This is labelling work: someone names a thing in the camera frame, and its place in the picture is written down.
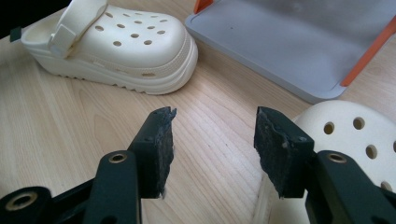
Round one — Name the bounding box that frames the cream perforated clog shoe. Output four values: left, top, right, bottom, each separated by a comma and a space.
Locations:
20, 0, 199, 95
253, 99, 396, 224

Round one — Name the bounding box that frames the gray shoe rack orange frame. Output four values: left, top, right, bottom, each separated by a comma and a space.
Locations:
184, 0, 396, 105

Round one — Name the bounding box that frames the small dark block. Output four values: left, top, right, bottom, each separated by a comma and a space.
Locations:
8, 26, 23, 43

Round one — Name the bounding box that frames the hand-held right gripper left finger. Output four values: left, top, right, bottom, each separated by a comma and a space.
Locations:
127, 105, 177, 200

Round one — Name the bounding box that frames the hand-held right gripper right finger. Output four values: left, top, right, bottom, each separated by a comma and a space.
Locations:
253, 105, 316, 200

